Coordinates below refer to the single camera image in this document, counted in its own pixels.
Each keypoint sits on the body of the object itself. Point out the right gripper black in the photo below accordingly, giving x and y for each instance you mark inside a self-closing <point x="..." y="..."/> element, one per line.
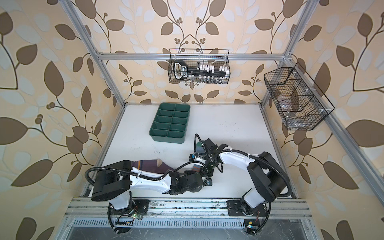
<point x="210" y="171"/>

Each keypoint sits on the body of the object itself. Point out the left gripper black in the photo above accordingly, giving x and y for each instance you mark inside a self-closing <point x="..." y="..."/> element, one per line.
<point x="196" y="190"/>

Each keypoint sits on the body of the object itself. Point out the blue grey sock green toe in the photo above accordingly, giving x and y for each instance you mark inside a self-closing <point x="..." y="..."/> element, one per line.
<point x="199" y="150"/>

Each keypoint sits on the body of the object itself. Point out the purple sock beige toe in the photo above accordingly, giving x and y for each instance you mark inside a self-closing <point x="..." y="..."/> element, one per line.
<point x="152" y="166"/>

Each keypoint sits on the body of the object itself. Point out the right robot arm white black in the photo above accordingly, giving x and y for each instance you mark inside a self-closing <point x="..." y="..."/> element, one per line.
<point x="269" y="180"/>

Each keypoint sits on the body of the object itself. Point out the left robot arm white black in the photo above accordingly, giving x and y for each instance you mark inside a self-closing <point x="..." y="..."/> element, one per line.
<point x="113" y="183"/>

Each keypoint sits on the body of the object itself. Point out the green divided plastic tray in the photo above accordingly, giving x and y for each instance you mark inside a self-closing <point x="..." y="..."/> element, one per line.
<point x="170" y="123"/>

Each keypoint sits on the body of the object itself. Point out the black tool in basket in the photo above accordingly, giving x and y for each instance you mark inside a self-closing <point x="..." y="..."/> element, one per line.
<point x="183" y="71"/>

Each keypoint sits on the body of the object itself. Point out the black wire basket back wall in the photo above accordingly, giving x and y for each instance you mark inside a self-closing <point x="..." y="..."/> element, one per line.
<point x="217" y="57"/>

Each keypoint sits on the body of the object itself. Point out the black wire basket wall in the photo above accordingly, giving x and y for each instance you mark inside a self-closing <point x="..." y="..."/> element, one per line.
<point x="300" y="102"/>
<point x="217" y="57"/>

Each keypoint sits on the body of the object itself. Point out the black wire basket right wall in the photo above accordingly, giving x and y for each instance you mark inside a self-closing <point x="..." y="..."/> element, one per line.
<point x="300" y="102"/>

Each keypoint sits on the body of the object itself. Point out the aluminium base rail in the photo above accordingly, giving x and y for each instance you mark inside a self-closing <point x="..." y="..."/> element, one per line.
<point x="185" y="213"/>

